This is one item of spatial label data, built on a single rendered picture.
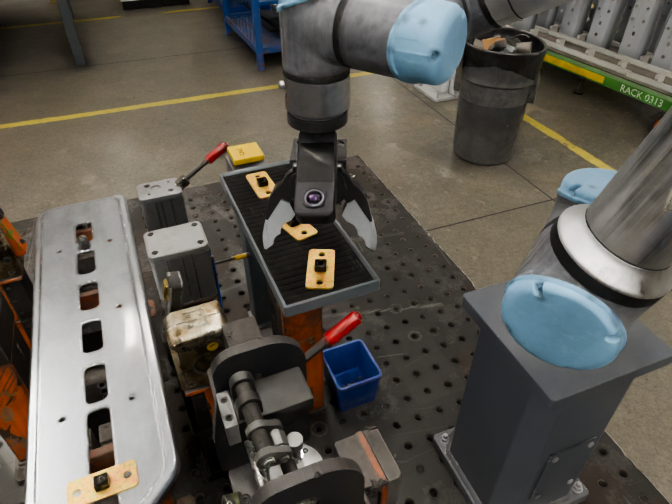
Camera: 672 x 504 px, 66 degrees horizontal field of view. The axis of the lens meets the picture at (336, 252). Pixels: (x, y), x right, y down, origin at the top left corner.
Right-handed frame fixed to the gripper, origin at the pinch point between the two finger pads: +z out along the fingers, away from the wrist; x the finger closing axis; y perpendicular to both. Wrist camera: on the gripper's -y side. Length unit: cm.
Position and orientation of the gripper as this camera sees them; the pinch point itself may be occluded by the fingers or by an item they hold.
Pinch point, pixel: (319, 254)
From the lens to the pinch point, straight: 71.7
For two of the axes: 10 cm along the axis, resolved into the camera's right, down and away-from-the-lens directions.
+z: 0.0, 7.8, 6.2
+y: 0.3, -6.2, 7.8
